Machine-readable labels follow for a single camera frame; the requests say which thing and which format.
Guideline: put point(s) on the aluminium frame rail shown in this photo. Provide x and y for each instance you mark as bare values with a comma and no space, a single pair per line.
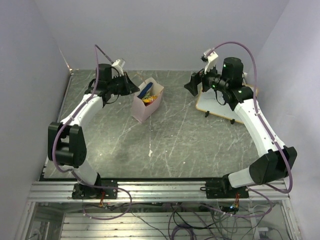
146,192

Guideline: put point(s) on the white paper bag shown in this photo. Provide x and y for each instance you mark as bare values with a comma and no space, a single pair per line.
139,110

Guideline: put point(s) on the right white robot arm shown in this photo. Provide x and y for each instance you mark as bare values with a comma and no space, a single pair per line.
275,159

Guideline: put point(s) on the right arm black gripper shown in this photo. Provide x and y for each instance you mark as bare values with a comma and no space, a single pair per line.
196,77

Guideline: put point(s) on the blue Burts chips bag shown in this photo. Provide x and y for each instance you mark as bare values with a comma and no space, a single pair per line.
145,90

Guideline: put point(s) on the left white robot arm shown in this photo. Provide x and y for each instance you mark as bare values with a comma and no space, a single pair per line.
66,142

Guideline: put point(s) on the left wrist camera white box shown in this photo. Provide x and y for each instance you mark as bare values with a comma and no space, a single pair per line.
119,66

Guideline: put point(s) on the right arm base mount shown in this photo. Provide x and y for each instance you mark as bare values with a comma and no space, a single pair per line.
220,188

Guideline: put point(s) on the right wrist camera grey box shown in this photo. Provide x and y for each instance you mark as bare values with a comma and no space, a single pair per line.
210,57

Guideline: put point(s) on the whiteboard with yellow frame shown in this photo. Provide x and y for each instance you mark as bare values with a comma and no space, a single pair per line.
211,102

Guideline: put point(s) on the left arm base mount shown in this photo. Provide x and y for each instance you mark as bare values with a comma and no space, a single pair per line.
103,188

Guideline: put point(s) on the yellow M&M's packet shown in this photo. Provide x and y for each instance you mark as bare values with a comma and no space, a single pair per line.
148,99

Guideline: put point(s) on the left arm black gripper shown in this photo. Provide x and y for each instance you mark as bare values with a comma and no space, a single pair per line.
129,87

